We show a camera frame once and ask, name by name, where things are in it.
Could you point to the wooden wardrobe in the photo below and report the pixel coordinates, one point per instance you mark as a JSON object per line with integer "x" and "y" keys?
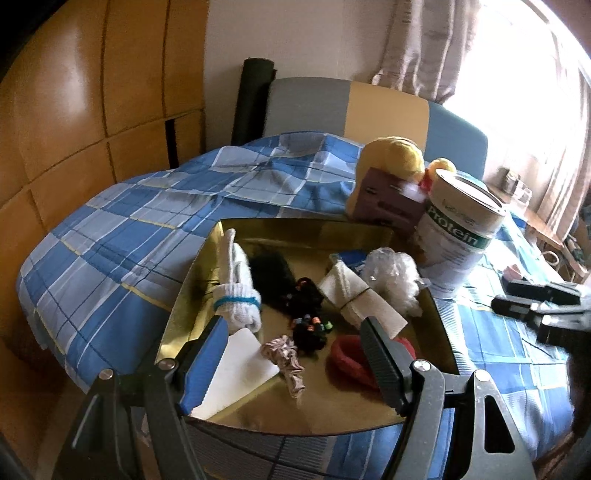
{"x": 103, "y": 91}

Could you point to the clear desk organizer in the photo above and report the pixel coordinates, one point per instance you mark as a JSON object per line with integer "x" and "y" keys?
{"x": 515, "y": 187}

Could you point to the black rolled mat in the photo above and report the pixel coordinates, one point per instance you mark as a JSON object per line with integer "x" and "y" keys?
{"x": 253, "y": 94}

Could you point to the clear plastic bag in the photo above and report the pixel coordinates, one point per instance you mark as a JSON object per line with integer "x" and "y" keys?
{"x": 395, "y": 277}

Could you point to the white foam sheet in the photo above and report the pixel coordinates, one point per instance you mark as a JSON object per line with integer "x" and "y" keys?
{"x": 242, "y": 370}

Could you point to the wooden desk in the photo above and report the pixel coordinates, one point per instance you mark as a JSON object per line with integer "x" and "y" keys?
{"x": 542, "y": 232}

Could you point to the colour block headboard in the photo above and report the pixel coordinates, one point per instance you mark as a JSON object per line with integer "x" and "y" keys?
{"x": 363, "y": 112}

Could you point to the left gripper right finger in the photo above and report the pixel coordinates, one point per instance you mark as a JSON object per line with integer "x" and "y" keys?
{"x": 390, "y": 362}

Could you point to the blue plaid bedspread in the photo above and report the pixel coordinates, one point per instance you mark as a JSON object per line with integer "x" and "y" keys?
{"x": 98, "y": 289}

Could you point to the yellow giraffe plush toy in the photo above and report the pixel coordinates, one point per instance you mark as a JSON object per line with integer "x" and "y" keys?
{"x": 399, "y": 157}

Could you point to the brown satin scrunchie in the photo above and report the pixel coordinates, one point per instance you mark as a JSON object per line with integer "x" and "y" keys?
{"x": 282, "y": 352}

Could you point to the brown box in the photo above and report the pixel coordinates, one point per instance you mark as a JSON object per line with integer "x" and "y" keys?
{"x": 387, "y": 200}

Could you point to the red knit hat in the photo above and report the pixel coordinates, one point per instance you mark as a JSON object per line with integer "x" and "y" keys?
{"x": 347, "y": 365}

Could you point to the gold tray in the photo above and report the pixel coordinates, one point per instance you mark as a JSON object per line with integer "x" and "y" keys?
{"x": 304, "y": 371}

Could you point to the pink towel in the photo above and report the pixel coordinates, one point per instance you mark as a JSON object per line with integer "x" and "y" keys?
{"x": 512, "y": 273}

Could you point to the white protein powder can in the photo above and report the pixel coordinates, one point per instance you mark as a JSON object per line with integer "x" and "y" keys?
{"x": 461, "y": 219}

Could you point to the blue tissue pack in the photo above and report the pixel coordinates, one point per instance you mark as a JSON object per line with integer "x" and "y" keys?
{"x": 354, "y": 259}

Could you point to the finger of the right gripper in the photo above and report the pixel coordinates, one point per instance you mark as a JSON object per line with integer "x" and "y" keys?
{"x": 514, "y": 307}
{"x": 550, "y": 292}

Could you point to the beige cloth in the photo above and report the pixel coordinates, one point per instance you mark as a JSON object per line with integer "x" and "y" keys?
{"x": 356, "y": 301}

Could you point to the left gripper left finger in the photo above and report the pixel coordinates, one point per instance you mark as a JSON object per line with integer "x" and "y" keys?
{"x": 198, "y": 361}

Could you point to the pink curtain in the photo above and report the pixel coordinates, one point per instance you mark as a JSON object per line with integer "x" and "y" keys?
{"x": 427, "y": 43}

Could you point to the white knit gloves bundle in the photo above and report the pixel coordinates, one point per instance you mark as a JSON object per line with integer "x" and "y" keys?
{"x": 234, "y": 297}

